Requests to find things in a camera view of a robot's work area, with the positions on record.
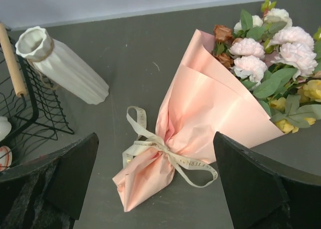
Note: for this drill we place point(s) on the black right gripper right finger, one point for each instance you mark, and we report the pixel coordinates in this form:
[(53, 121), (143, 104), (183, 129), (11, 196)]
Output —
[(263, 193)]

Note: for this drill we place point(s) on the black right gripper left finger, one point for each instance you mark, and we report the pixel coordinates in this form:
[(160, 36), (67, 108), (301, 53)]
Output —
[(48, 192)]

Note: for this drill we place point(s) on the cream printed ribbon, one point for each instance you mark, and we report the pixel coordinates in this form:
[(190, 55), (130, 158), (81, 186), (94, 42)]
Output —
[(138, 120)]

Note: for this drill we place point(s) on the pink wrapping paper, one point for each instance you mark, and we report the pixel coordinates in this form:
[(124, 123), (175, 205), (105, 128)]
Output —
[(203, 98)]

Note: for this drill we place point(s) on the mixed artificial flower bunch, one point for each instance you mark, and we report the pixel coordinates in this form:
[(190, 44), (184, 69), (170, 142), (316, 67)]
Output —
[(279, 64)]

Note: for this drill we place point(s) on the white ribbed ceramic vase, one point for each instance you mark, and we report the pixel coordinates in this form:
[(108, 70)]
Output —
[(55, 60)]

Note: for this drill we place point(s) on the white ceramic bowl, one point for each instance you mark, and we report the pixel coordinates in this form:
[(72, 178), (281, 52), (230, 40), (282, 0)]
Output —
[(5, 127)]

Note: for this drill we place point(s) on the black wire basket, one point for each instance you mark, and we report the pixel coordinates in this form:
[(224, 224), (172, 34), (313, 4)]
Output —
[(29, 103)]

